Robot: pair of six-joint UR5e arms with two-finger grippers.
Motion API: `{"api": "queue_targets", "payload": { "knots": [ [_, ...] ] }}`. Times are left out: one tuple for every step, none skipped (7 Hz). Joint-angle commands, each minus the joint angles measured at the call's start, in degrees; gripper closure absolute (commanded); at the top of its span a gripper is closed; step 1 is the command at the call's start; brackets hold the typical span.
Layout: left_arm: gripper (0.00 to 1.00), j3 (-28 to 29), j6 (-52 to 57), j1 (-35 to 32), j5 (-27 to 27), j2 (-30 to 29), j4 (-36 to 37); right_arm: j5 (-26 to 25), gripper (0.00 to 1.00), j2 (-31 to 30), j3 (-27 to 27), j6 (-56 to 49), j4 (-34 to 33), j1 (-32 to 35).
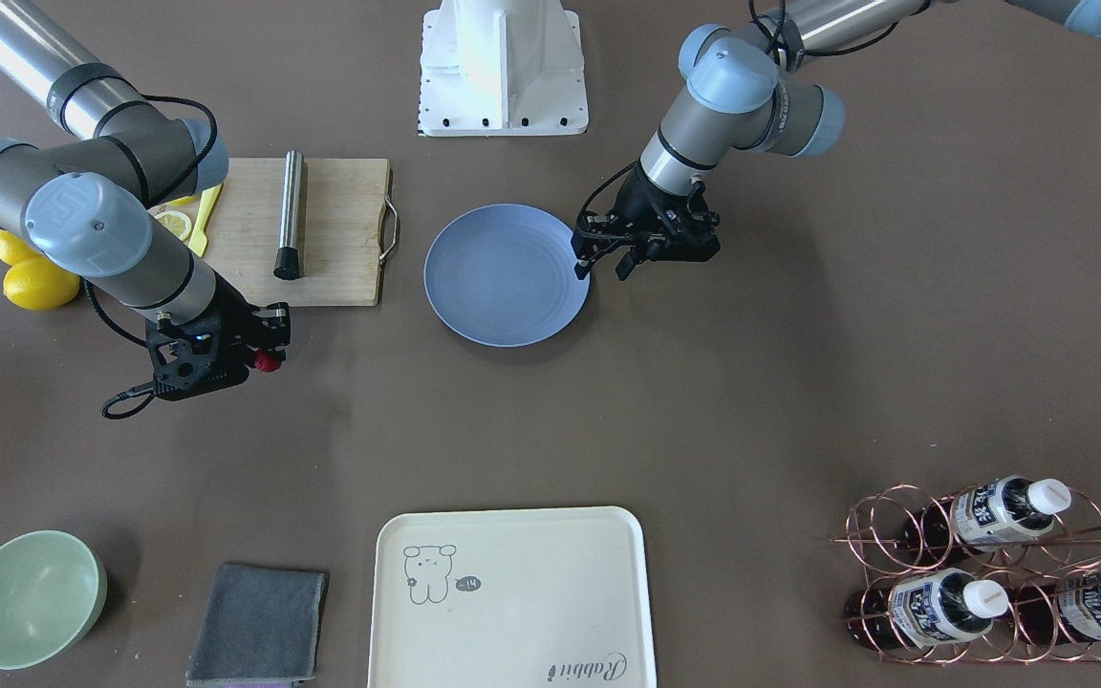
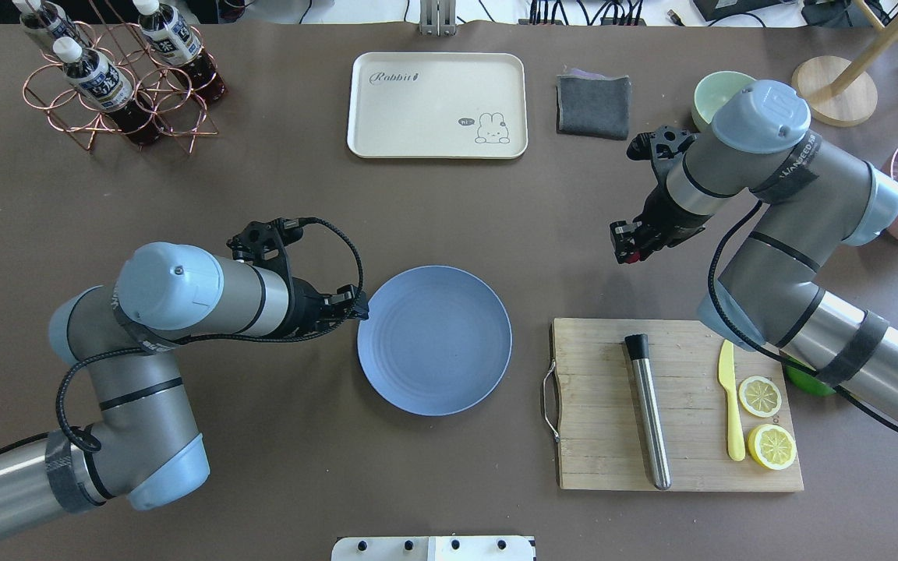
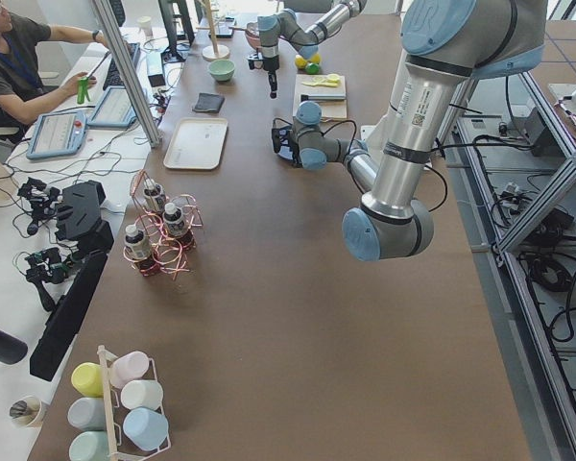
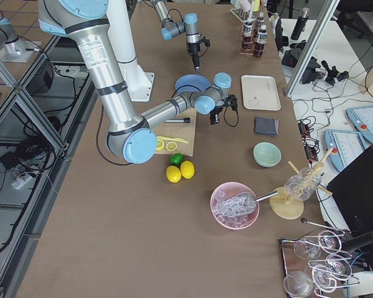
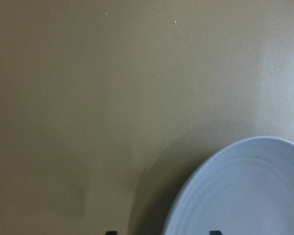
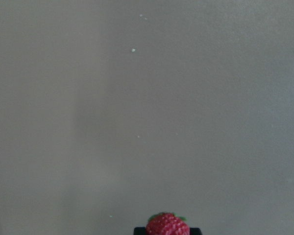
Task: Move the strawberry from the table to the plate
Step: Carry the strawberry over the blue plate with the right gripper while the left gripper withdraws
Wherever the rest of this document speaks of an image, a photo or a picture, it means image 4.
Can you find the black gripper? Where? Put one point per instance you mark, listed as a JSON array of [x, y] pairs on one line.
[[217, 110], [193, 50]]

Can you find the blue round plate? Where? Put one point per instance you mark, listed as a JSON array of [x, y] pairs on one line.
[[191, 82]]

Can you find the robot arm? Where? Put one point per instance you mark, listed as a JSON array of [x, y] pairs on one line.
[[102, 32], [188, 25]]

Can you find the steel muddler black tip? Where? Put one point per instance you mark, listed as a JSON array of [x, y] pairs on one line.
[[185, 120]]

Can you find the wooden cutting board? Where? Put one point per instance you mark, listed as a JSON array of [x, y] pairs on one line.
[[182, 130]]

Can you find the cream rabbit tray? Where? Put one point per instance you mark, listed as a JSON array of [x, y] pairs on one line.
[[260, 93]]

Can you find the lemon half lower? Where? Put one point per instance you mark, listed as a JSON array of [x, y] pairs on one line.
[[171, 146]]

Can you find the lemon half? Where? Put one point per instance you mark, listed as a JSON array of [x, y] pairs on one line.
[[160, 145], [171, 146]]

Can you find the grey folded cloth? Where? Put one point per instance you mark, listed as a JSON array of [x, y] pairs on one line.
[[266, 126]]

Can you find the dark drink bottle rear-right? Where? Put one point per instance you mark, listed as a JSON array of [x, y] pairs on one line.
[[247, 40]]

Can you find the green lime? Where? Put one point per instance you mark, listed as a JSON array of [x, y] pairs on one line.
[[176, 159]]

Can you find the whole lemon upper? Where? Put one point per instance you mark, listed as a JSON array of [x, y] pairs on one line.
[[187, 169]]

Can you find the whole lemon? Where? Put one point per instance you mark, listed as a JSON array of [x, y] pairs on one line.
[[187, 169], [173, 174]]

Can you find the yellow plastic knife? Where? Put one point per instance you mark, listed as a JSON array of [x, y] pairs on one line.
[[176, 139]]

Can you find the lemon half upper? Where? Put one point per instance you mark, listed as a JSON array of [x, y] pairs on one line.
[[160, 145]]

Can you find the pale green bowl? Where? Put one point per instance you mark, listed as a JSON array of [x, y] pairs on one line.
[[267, 154]]

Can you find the dark drink bottle front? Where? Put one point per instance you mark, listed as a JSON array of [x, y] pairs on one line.
[[260, 41]]

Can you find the whole lemon lower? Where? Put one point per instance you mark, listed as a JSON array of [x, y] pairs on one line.
[[173, 174]]

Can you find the dark drink bottle rear-left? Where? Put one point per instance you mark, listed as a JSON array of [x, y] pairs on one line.
[[260, 21]]

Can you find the pink bowl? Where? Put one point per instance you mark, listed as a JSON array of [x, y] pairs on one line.
[[233, 188]]

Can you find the metal ice scoop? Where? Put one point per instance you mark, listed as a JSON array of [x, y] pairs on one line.
[[251, 198]]

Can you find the clear ice cubes pile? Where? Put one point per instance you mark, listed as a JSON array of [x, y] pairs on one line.
[[221, 205]]

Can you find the glass mug on stand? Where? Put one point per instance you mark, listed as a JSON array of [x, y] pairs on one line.
[[300, 187]]

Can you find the black thermos bottle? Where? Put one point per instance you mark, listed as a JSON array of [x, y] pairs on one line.
[[300, 24]]

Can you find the wooden cup stand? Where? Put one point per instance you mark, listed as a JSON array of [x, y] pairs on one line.
[[288, 207]]

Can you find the blue teach pendant near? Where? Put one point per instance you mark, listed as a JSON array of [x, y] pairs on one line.
[[348, 144]]

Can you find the blue teach pendant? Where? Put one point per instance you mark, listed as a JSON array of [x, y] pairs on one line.
[[348, 144], [362, 119]]

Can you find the blue teach pendant far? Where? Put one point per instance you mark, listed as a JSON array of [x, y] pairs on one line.
[[362, 119]]

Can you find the black monitor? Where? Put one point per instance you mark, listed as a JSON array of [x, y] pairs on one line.
[[353, 192]]

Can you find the wine glass rack tray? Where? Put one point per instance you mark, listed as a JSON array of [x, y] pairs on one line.
[[315, 265]]

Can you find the copper wire bottle rack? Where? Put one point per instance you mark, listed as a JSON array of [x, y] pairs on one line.
[[254, 34]]

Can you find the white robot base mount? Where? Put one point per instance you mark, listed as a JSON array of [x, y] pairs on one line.
[[139, 82]]

